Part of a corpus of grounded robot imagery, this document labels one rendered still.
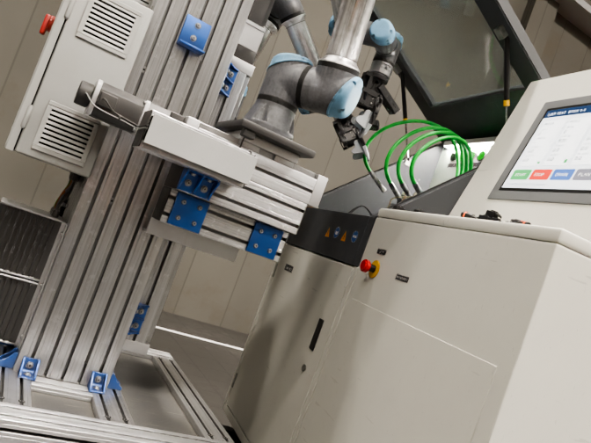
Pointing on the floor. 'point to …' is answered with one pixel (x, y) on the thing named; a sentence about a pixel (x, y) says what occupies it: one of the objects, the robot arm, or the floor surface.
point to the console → (466, 322)
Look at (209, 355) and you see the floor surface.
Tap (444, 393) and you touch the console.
